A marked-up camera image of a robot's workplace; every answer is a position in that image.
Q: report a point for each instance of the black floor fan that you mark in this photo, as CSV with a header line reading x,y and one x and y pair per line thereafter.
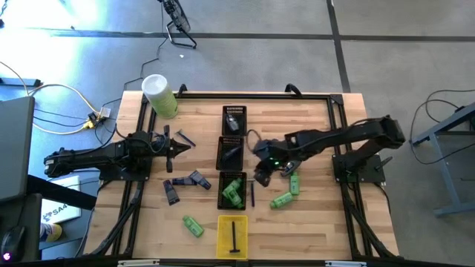
x,y
180,16

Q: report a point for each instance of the black desk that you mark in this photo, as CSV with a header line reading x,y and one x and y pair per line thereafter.
x,y
22,215

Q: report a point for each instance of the black table clamp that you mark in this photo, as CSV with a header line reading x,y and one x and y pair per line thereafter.
x,y
293,89
182,90

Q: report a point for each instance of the white printed box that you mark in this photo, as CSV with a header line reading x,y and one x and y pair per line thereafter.
x,y
61,211

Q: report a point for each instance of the grey metal table frame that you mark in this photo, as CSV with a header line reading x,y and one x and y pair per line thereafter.
x,y
447,170

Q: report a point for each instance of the yellow plug connector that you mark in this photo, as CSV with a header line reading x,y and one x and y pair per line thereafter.
x,y
92,122

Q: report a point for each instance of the grey computer monitor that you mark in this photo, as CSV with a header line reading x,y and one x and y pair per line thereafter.
x,y
15,148

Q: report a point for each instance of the yellow white blue object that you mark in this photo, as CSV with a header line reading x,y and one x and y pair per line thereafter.
x,y
50,231

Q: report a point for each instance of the grey power adapter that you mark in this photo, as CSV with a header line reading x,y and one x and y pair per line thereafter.
x,y
105,112

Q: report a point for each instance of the black computer mouse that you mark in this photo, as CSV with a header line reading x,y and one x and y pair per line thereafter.
x,y
11,241

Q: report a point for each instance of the green disinfecting wipes canister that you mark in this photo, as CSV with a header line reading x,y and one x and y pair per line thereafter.
x,y
163,100

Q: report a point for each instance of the small green plastic bottle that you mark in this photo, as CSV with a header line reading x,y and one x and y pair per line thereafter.
x,y
232,186
234,199
294,184
282,200
193,226

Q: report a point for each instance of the black power strip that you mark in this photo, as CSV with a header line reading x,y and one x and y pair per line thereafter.
x,y
18,81

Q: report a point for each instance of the yellow slotted plastic basket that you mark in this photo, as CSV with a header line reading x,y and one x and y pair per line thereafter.
x,y
224,244

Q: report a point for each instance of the blue pen tool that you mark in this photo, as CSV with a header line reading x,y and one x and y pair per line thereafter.
x,y
252,194

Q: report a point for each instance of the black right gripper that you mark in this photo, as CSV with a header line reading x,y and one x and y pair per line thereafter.
x,y
276,154

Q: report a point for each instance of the black slotted plastic basket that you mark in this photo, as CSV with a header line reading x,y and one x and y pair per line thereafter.
x,y
222,165
221,202
242,128

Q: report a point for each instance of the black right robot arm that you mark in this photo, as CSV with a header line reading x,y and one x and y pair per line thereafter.
x,y
334,135

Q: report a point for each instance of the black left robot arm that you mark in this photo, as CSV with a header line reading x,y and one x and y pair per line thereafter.
x,y
92,159

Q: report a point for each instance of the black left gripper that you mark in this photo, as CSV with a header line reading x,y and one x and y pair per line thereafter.
x,y
161,146

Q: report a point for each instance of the white mounting plate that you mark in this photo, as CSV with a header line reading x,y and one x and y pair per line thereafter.
x,y
347,263
139,262

